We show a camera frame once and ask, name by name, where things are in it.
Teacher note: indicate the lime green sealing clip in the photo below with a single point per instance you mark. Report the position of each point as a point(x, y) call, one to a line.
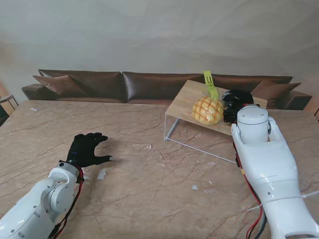
point(210, 84)

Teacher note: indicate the dark metal side table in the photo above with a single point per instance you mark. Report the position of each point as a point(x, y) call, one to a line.
point(8, 99)

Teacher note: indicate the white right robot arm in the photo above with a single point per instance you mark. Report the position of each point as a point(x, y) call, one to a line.
point(269, 161)

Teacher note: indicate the yellow melon pan bread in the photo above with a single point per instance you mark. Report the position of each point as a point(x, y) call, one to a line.
point(207, 112)

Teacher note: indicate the wooden shelf with white frame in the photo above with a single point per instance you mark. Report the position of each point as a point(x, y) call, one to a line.
point(182, 104)

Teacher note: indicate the brown square sofa cushion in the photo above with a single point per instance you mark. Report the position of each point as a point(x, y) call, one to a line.
point(271, 90)
point(62, 85)

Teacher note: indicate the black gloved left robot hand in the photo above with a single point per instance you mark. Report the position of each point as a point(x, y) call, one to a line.
point(83, 149)

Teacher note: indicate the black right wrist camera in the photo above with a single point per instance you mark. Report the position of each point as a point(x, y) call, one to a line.
point(229, 115)

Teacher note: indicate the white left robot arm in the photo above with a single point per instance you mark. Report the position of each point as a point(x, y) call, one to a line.
point(37, 204)

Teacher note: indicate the white zip tie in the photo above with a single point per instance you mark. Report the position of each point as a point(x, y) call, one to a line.
point(309, 195)

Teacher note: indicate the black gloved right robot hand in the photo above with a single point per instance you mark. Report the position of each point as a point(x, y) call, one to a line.
point(239, 98)

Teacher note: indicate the brown leather sofa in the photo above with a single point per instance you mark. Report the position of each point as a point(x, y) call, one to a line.
point(149, 87)

